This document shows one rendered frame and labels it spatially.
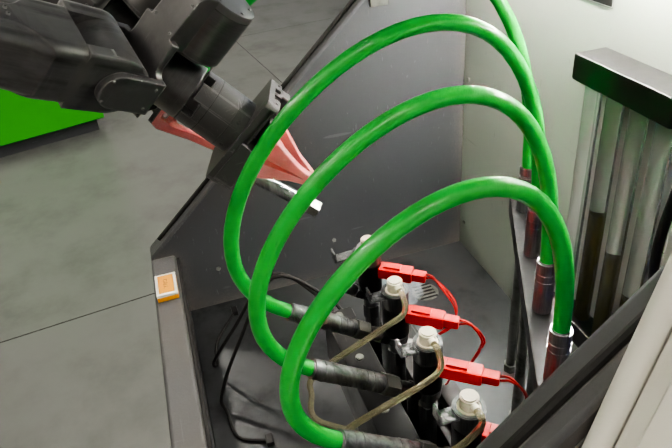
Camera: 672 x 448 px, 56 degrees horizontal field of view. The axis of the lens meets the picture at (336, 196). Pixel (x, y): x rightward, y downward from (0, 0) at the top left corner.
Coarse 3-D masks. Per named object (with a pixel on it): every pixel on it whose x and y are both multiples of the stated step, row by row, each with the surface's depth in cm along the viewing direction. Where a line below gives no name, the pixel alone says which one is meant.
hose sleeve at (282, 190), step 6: (258, 180) 76; (264, 180) 76; (270, 180) 77; (276, 180) 77; (264, 186) 77; (270, 186) 77; (276, 186) 77; (282, 186) 77; (288, 186) 77; (276, 192) 77; (282, 192) 77; (288, 192) 77; (294, 192) 77; (282, 198) 78; (288, 198) 77
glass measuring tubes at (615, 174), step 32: (576, 64) 67; (608, 64) 63; (640, 64) 62; (608, 96) 63; (640, 96) 59; (608, 128) 65; (640, 128) 62; (576, 160) 72; (608, 160) 67; (640, 160) 64; (576, 192) 73; (608, 192) 69; (640, 192) 66; (576, 224) 75; (608, 224) 72; (640, 224) 64; (576, 256) 78; (608, 256) 70; (640, 256) 65; (576, 288) 81; (608, 288) 72; (576, 320) 79
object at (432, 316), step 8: (408, 312) 65; (416, 312) 65; (424, 312) 65; (432, 312) 65; (440, 312) 65; (408, 320) 65; (416, 320) 65; (424, 320) 65; (432, 320) 64; (440, 320) 64; (448, 320) 64; (456, 320) 64; (440, 328) 64; (456, 328) 64
